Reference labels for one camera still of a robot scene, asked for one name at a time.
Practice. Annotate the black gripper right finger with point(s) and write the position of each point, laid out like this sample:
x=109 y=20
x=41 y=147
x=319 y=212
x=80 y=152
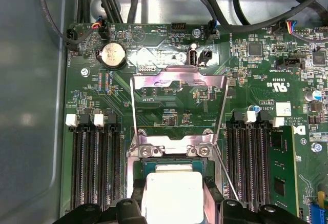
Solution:
x=238 y=215

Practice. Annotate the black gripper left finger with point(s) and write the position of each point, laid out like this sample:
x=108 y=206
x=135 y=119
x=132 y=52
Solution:
x=123 y=213

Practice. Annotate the silver CPU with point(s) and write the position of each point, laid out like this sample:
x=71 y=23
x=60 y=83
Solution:
x=174 y=198

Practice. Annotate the black RAM slot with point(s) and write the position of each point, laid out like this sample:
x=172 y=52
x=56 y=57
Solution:
x=77 y=170
x=233 y=170
x=262 y=170
x=115 y=170
x=89 y=170
x=102 y=170
x=247 y=170

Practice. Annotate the CPU socket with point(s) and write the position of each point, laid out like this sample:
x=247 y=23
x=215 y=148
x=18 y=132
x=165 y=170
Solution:
x=133 y=167

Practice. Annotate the green RAM stick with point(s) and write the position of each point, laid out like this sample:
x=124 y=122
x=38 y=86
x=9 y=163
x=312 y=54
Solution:
x=282 y=162

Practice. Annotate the silver motherboard screw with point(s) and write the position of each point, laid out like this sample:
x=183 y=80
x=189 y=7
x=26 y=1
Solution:
x=316 y=147
x=196 y=32
x=85 y=72

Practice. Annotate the green motherboard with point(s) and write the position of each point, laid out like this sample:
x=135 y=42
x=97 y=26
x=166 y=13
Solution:
x=84 y=93

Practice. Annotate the small blue capacitor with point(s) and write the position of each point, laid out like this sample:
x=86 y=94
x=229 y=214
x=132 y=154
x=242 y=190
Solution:
x=317 y=94

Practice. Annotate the round coin battery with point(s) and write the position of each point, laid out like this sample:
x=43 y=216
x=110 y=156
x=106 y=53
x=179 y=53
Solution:
x=112 y=55

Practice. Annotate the internal USB port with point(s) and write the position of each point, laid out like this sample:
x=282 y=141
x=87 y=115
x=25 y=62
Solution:
x=192 y=57

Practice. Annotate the black pin header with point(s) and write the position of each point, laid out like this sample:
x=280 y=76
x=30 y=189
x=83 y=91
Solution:
x=178 y=26

